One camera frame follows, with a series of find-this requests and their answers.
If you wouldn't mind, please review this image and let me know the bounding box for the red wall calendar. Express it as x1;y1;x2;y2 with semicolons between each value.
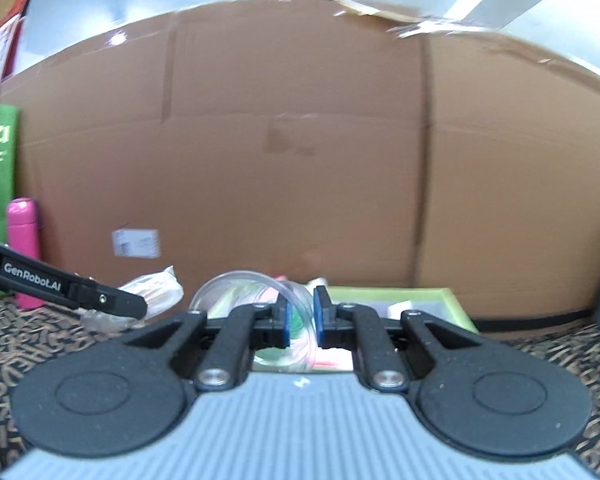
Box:
0;0;48;98

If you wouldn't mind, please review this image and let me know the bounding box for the brown patterned tablecloth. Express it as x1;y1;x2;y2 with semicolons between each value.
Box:
0;292;600;480

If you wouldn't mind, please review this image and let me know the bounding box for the clear plastic bag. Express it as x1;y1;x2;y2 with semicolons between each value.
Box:
79;266;186;335

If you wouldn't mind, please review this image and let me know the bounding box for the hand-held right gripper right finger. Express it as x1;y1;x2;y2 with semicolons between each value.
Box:
314;285;487;395

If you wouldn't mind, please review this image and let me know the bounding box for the green-rimmed storage box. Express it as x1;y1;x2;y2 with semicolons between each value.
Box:
307;286;481;376

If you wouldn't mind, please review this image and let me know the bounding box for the clear plastic cup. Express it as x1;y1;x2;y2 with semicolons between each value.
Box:
187;270;315;375

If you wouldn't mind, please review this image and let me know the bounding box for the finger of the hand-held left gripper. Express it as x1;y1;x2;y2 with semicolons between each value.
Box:
69;276;149;321

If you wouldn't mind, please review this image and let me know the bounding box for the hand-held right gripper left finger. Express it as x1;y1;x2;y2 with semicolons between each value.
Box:
122;292;292;392

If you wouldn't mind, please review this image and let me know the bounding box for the large brown cardboard box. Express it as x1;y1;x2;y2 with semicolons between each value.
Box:
0;0;600;337

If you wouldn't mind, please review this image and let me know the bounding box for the pink bottle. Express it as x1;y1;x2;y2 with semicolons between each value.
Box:
6;197;46;311

